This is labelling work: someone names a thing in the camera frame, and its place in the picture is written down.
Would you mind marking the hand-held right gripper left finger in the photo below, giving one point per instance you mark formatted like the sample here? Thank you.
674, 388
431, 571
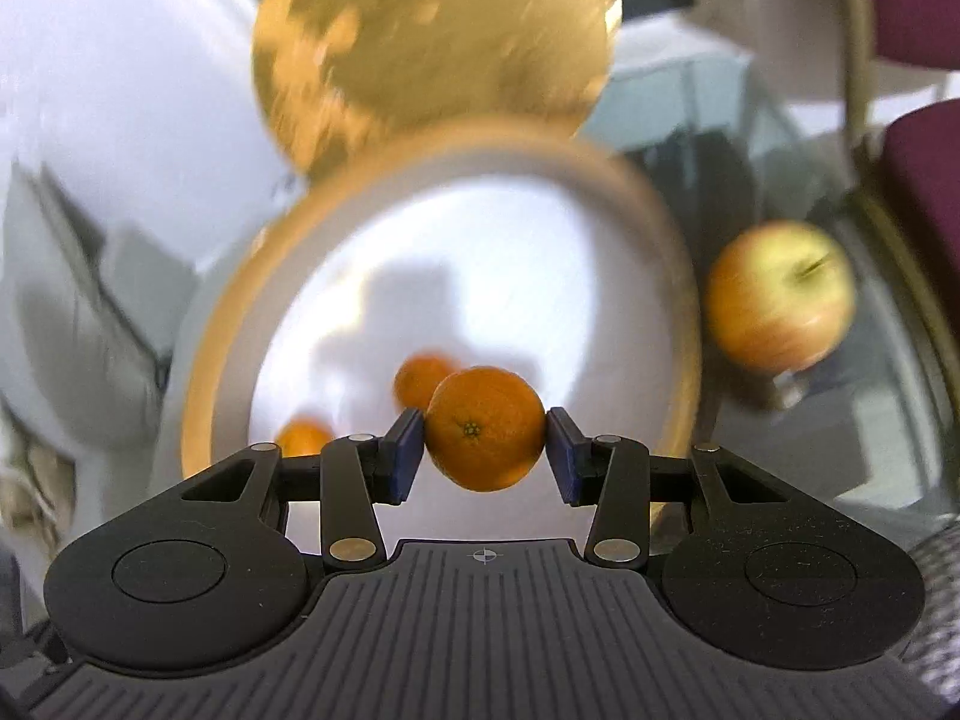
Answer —
409, 457

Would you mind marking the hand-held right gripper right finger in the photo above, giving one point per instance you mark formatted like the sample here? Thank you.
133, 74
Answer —
562, 457

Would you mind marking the orange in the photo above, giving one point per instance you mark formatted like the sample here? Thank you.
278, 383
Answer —
304, 439
416, 382
484, 427

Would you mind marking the round gold box base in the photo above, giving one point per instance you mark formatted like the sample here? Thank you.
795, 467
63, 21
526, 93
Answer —
487, 240

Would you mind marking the gold round box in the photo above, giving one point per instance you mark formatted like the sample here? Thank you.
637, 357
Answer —
435, 37

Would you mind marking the metal table standoff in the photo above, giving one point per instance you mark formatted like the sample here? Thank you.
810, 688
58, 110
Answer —
787, 386

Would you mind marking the yellow red apple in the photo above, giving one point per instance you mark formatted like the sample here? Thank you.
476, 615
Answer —
780, 300

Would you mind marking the dark table base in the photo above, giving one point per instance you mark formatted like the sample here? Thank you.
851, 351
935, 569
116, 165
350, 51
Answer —
705, 195

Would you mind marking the glass side table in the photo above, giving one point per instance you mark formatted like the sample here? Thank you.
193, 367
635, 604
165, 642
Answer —
862, 427

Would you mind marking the white cushion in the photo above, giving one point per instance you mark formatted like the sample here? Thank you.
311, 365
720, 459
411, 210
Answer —
67, 315

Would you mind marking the maroon chair with gold frame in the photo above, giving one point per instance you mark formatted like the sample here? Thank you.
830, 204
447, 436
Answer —
922, 7

